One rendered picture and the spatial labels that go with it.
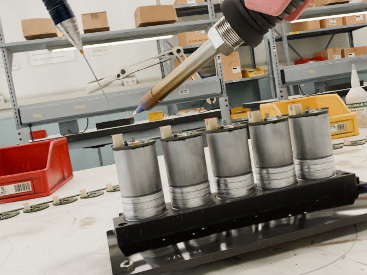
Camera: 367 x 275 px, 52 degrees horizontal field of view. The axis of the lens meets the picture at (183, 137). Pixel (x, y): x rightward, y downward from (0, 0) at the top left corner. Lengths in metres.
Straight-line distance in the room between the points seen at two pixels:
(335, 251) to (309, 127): 0.08
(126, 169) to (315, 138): 0.12
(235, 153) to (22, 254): 0.15
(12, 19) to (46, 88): 0.84
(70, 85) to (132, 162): 4.41
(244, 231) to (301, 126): 0.08
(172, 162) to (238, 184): 0.04
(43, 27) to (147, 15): 0.65
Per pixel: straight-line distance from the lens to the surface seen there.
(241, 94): 4.89
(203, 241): 0.20
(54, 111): 2.47
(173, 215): 0.21
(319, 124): 0.24
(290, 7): 0.17
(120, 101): 2.46
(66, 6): 0.20
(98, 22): 2.58
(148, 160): 0.21
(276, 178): 0.23
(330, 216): 0.21
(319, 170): 0.25
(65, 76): 4.63
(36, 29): 2.59
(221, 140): 0.22
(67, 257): 0.25
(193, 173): 0.21
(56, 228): 0.32
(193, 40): 4.28
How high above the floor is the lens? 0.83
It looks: 5 degrees down
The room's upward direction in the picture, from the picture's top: 9 degrees counter-clockwise
